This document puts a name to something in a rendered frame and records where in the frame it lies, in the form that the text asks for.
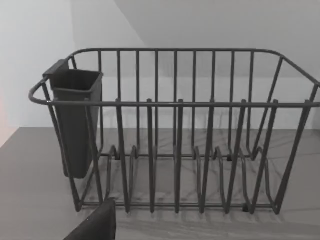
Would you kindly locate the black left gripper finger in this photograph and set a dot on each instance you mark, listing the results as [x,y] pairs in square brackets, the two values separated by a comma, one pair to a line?
[98,223]

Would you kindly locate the dark grey cutlery holder cup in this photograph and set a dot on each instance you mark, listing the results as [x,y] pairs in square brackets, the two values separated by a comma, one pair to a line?
[75,120]

